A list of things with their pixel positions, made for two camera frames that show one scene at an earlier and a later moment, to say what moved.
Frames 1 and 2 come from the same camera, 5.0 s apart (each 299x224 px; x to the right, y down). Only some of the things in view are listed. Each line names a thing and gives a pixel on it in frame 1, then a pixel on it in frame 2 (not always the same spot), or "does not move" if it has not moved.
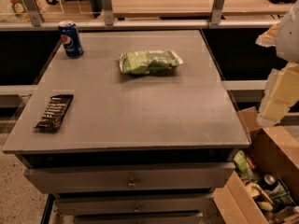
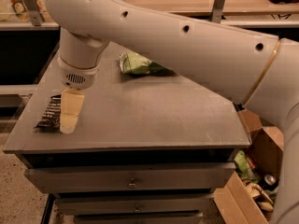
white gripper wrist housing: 289,37 → 78,77
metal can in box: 269,179 does not move
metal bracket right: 219,4 does not move
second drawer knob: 136,208 does not move
